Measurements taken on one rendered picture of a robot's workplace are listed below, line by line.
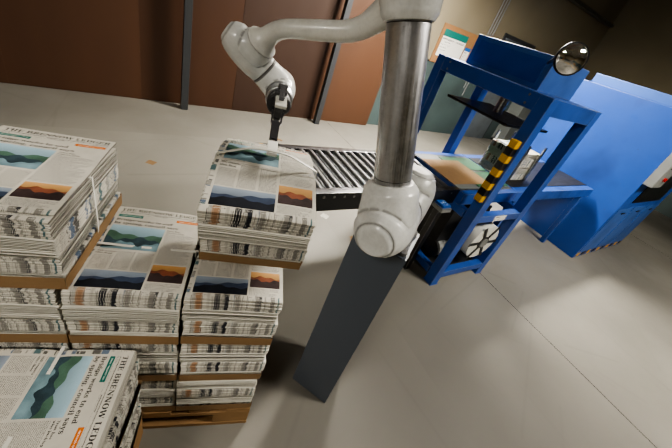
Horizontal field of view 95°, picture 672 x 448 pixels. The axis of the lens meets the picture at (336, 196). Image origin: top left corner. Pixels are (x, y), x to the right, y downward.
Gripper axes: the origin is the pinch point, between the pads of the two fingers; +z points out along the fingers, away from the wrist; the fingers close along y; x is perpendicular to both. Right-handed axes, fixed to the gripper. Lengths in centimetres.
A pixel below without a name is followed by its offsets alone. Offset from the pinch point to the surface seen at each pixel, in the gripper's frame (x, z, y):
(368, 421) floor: -69, 30, 129
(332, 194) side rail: -37, -51, 56
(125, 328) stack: 32, 25, 60
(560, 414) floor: -196, 29, 132
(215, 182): 12.6, 12.3, 11.8
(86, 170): 47, 2, 23
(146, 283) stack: 28, 20, 45
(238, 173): 7.7, 8.0, 10.9
